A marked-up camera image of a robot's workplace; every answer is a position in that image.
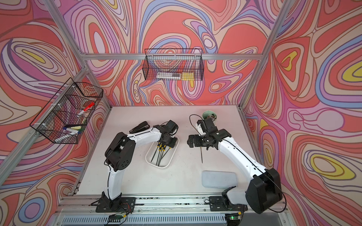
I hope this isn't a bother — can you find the file tool four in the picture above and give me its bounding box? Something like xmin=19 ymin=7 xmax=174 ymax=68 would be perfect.
xmin=156 ymin=143 xmax=164 ymax=166

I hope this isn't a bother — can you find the black stapler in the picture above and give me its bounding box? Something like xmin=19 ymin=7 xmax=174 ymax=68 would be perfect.
xmin=129 ymin=121 xmax=150 ymax=134

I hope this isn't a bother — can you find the blue white marker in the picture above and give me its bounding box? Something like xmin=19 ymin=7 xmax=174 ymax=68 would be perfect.
xmin=63 ymin=127 xmax=81 ymax=134

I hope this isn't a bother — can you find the file tool five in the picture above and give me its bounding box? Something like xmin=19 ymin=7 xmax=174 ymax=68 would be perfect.
xmin=156 ymin=143 xmax=162 ymax=165

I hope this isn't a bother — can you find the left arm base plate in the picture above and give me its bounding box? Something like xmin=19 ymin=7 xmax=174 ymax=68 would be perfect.
xmin=96 ymin=196 xmax=136 ymax=213

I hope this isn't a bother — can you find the yellow box in basket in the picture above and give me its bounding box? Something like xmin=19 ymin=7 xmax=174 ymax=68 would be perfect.
xmin=181 ymin=72 xmax=195 ymax=81

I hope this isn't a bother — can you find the white plastic storage box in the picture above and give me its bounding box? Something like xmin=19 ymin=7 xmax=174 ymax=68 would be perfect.
xmin=145 ymin=136 xmax=180 ymax=169

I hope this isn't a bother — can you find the black wire basket left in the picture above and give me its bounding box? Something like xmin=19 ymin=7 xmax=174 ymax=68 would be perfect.
xmin=30 ymin=78 xmax=103 ymax=144

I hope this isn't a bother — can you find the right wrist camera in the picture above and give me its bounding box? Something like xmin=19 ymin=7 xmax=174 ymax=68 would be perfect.
xmin=197 ymin=119 xmax=206 ymax=137

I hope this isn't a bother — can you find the black wire basket back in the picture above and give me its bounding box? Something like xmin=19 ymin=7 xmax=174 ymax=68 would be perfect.
xmin=142 ymin=48 xmax=205 ymax=81

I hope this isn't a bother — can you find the black wire basket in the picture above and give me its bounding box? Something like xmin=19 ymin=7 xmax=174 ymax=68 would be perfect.
xmin=30 ymin=78 xmax=103 ymax=144
xmin=142 ymin=48 xmax=205 ymax=81

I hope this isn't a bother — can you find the red marker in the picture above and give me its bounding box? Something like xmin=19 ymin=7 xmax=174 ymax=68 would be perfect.
xmin=77 ymin=102 xmax=95 ymax=116

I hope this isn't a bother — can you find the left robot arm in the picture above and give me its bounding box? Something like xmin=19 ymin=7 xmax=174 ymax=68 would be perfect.
xmin=102 ymin=120 xmax=179 ymax=202

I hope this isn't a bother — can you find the translucent box lid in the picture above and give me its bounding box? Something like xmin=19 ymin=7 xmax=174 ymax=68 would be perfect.
xmin=202 ymin=170 xmax=238 ymax=188

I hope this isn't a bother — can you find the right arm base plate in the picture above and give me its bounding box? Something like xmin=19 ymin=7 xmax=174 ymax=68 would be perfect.
xmin=204 ymin=186 xmax=248 ymax=213

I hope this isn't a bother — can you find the green pen cup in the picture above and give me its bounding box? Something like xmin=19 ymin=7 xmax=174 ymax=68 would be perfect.
xmin=202 ymin=110 xmax=217 ymax=121

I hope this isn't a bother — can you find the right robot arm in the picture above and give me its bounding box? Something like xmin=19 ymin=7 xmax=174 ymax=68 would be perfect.
xmin=187 ymin=118 xmax=285 ymax=214

